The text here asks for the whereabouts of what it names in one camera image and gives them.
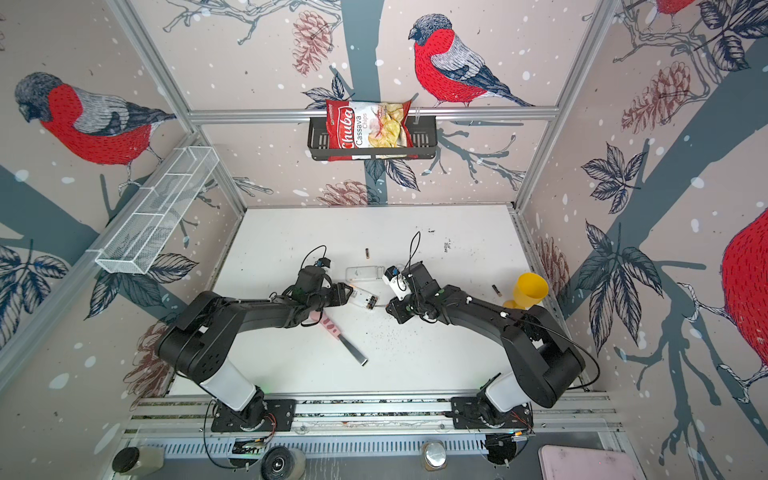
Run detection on white remote grey buttons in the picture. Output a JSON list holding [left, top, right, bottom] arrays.
[[345, 266, 385, 284]]

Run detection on white remote green buttons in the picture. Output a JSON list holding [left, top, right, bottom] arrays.
[[349, 287, 379, 310]]

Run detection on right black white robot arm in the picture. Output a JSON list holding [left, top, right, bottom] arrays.
[[383, 262, 585, 413]]

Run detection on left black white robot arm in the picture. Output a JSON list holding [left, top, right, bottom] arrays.
[[156, 266, 353, 423]]

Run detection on yellow plastic cup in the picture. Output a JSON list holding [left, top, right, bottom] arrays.
[[503, 272, 549, 310]]

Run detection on silver round cap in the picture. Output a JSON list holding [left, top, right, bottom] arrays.
[[421, 440, 447, 471]]

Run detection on red cassava chips bag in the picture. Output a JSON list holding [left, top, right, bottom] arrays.
[[326, 100, 413, 150]]

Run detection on black round speaker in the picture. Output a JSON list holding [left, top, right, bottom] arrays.
[[260, 446, 306, 480]]

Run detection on pink pad corner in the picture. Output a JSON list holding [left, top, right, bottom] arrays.
[[539, 445, 643, 480]]

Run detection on black grey cylinder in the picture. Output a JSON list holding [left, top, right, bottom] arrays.
[[111, 446, 165, 476]]

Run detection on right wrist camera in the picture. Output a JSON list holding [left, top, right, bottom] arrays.
[[383, 266, 412, 301]]

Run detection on pink handled scraper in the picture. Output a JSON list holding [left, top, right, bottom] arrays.
[[309, 311, 368, 366]]

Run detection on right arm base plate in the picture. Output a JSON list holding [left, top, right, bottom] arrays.
[[446, 396, 533, 431]]

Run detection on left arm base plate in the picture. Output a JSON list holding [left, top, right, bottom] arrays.
[[211, 399, 297, 433]]

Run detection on black wall basket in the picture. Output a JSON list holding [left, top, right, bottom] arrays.
[[307, 116, 438, 161]]

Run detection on white wire mesh shelf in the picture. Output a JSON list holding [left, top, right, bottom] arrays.
[[95, 146, 219, 274]]

